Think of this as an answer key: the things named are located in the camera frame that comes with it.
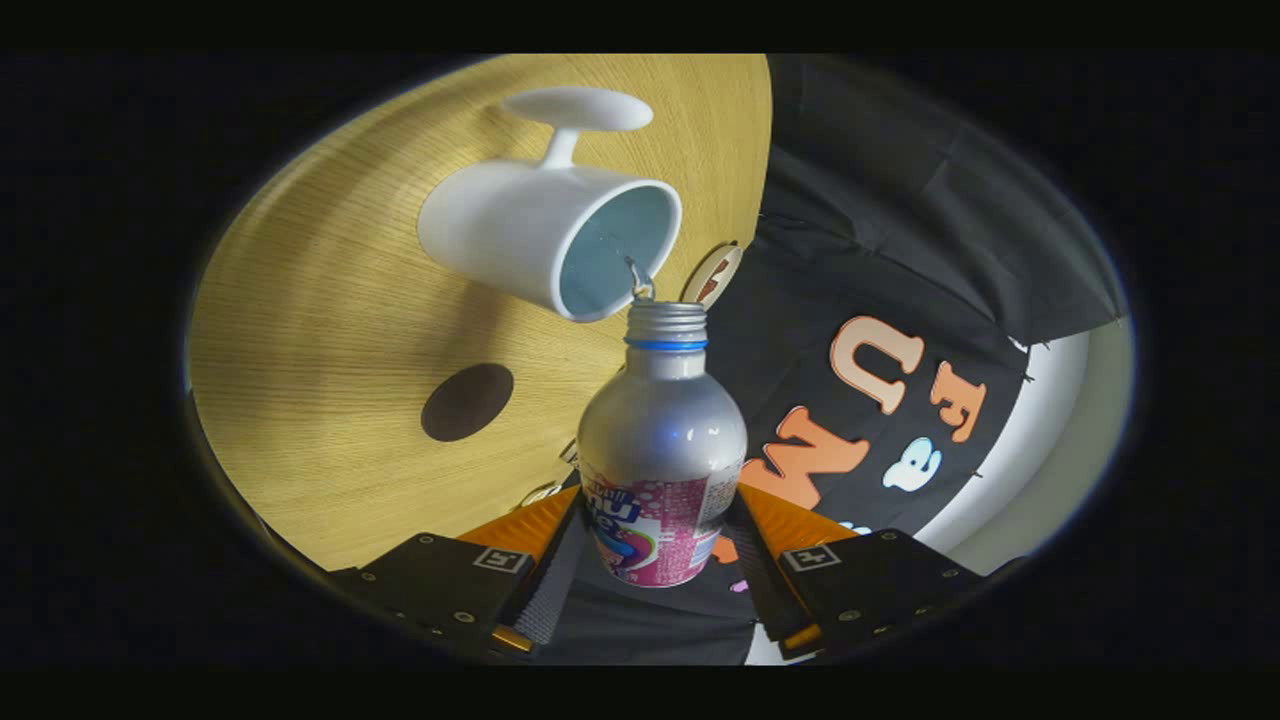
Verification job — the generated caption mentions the dark round coaster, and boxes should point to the dark round coaster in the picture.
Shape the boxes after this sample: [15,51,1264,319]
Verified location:
[421,363,515,443]

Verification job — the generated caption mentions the small white plate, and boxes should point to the small white plate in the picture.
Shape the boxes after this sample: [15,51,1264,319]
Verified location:
[680,243,744,306]

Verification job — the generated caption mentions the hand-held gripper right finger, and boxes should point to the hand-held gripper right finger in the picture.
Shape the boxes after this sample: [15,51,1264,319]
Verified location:
[725,483,986,656]

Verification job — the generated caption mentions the wooden table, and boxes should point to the wooden table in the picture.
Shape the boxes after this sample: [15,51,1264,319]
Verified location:
[188,55,773,571]

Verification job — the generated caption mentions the white cup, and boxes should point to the white cup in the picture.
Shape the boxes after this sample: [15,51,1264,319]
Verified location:
[417,86,684,323]

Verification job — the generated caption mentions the silver juice bottle red label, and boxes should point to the silver juice bottle red label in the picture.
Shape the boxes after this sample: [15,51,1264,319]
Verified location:
[577,300,749,588]

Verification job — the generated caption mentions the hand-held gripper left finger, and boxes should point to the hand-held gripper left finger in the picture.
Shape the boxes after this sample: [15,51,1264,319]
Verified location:
[330,485,586,656]

